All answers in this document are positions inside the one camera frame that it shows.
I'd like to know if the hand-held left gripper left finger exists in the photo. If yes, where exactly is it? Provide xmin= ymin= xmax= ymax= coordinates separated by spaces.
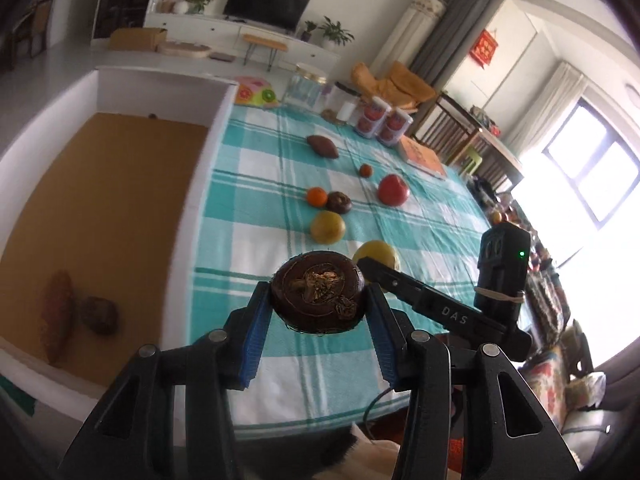
xmin=59 ymin=282 xmax=273 ymax=480

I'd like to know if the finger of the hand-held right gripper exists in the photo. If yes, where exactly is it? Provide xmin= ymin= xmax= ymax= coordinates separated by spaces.
xmin=358 ymin=256 xmax=508 ymax=346

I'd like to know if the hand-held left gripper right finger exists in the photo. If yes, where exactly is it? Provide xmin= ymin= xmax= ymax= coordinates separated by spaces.
xmin=365 ymin=284 xmax=583 ymax=480

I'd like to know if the yellow round fruit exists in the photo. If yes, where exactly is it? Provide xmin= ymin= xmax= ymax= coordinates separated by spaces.
xmin=352 ymin=240 xmax=401 ymax=273

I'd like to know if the white box with brown bottom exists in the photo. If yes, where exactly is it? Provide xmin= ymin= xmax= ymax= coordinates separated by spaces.
xmin=0 ymin=66 xmax=240 ymax=423

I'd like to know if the patterned sofa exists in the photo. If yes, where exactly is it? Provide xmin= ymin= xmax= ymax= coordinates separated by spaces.
xmin=517 ymin=265 xmax=608 ymax=461

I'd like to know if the red apple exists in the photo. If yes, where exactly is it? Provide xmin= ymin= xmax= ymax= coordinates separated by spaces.
xmin=377 ymin=174 xmax=411 ymax=207

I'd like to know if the teal checked tablecloth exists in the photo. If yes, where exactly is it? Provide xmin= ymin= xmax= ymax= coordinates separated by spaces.
xmin=187 ymin=102 xmax=506 ymax=441

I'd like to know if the green plastic stool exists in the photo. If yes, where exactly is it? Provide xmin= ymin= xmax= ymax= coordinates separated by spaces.
xmin=459 ymin=147 xmax=484 ymax=177

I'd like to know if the yellow-green pear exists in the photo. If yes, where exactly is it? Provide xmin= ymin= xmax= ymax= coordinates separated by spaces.
xmin=310 ymin=211 xmax=346 ymax=246

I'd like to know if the orange book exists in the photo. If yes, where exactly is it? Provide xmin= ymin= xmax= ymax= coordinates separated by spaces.
xmin=397 ymin=137 xmax=447 ymax=180

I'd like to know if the window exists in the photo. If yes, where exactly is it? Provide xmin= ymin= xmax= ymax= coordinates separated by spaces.
xmin=542 ymin=99 xmax=640 ymax=231

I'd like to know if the wooden side table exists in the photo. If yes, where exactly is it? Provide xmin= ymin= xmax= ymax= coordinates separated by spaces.
xmin=412 ymin=91 xmax=524 ymax=183

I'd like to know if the white curtain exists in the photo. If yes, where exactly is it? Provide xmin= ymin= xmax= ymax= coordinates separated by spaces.
xmin=505 ymin=61 xmax=589 ymax=155

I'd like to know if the red label can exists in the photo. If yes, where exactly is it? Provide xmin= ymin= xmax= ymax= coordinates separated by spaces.
xmin=356 ymin=96 xmax=392 ymax=139
xmin=377 ymin=106 xmax=415 ymax=147

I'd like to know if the brown oval fruit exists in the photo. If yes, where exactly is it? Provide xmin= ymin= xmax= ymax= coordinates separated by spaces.
xmin=306 ymin=135 xmax=340 ymax=160

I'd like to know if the long brown sweet potato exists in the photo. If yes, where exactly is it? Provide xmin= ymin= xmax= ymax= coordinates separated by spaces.
xmin=41 ymin=270 xmax=76 ymax=365

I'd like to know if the clear jar with white lid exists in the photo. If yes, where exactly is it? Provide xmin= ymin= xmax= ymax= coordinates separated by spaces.
xmin=325 ymin=81 xmax=362 ymax=126

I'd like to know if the yellow cushioned armchair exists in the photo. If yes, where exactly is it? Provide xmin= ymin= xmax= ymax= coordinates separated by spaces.
xmin=350 ymin=61 xmax=437 ymax=113

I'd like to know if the large glass jar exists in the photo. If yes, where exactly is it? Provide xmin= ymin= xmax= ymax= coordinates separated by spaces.
xmin=284 ymin=62 xmax=327 ymax=113

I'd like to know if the grey curtain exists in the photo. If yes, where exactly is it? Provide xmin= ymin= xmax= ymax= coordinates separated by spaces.
xmin=410 ymin=0 xmax=501 ymax=83

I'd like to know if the white standing air conditioner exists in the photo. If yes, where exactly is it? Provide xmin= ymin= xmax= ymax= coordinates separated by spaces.
xmin=371 ymin=0 xmax=447 ymax=68

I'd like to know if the fruit print cushion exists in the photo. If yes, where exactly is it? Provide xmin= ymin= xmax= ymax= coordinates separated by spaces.
xmin=234 ymin=76 xmax=281 ymax=107

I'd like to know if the leafy potted plant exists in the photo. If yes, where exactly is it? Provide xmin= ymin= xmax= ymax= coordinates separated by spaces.
xmin=319 ymin=16 xmax=355 ymax=50

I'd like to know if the wooden bench with metal legs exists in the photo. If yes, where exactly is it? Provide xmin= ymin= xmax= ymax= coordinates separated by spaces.
xmin=242 ymin=34 xmax=289 ymax=71

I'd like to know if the beige round floor cushion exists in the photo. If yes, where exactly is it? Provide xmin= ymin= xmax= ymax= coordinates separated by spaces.
xmin=157 ymin=40 xmax=211 ymax=59

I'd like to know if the white television cabinet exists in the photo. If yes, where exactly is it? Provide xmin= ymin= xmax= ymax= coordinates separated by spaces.
xmin=145 ymin=12 xmax=341 ymax=73

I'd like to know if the cardboard box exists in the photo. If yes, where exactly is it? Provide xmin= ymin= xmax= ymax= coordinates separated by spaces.
xmin=109 ymin=27 xmax=168 ymax=52

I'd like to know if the black television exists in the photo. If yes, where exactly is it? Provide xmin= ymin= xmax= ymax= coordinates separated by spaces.
xmin=223 ymin=0 xmax=311 ymax=31

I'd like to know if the dark wooden chair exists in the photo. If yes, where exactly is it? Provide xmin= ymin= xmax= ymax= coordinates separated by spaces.
xmin=9 ymin=0 xmax=55 ymax=63

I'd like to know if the black cable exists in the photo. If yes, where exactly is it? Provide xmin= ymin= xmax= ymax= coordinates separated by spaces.
xmin=363 ymin=387 xmax=401 ymax=435

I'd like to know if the red wall ornament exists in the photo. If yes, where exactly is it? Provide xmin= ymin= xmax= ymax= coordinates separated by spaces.
xmin=470 ymin=29 xmax=499 ymax=67

